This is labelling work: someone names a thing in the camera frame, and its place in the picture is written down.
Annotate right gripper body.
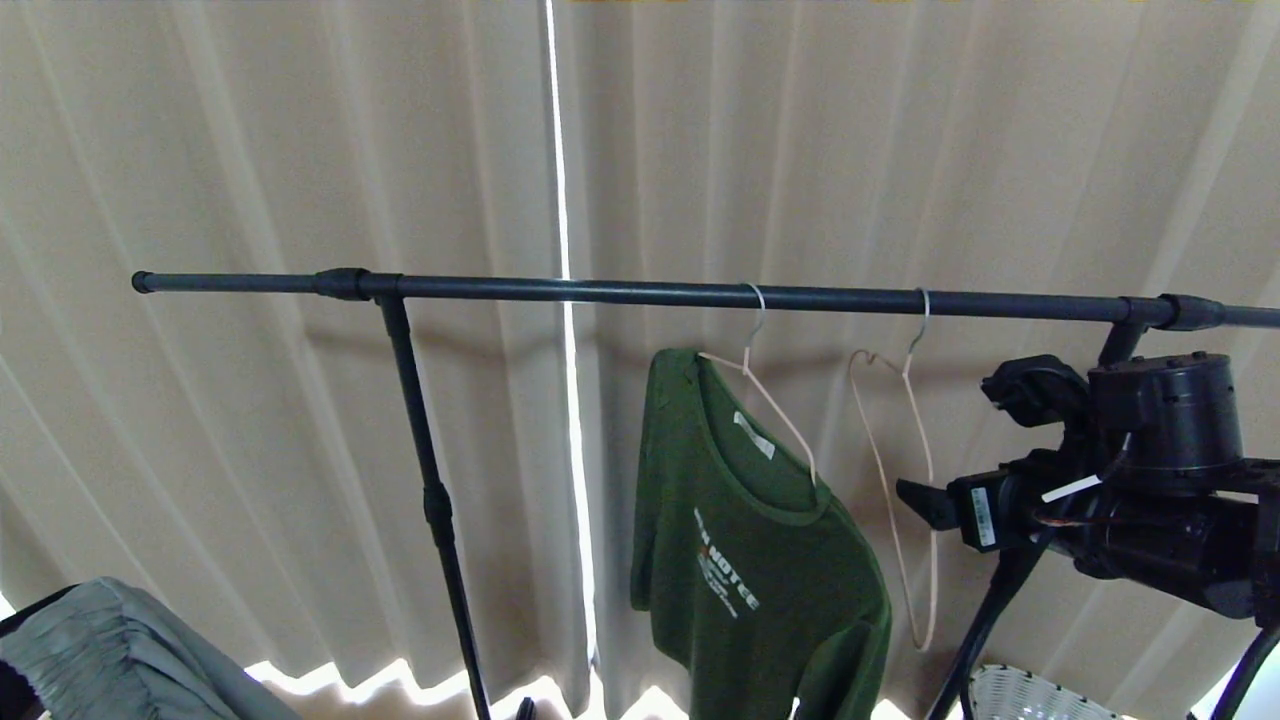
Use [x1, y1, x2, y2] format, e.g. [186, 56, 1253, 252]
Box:
[945, 448, 1261, 619]

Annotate pink clothes hanger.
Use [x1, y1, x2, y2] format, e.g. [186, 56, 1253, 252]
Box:
[848, 288, 939, 652]
[697, 283, 818, 487]

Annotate green printed shirt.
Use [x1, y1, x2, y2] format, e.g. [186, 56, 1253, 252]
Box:
[629, 347, 894, 720]

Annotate pale grey shorts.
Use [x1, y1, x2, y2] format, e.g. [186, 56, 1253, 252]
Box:
[0, 577, 303, 720]

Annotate white laundry basket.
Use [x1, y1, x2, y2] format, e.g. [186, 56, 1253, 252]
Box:
[967, 664, 1138, 720]

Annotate black clothes rack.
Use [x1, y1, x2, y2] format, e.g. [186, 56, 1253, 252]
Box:
[131, 267, 1280, 720]

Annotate beige curtain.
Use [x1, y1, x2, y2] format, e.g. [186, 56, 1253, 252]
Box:
[0, 0, 1280, 720]

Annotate black cable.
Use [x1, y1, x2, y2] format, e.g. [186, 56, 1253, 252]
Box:
[1209, 625, 1280, 720]

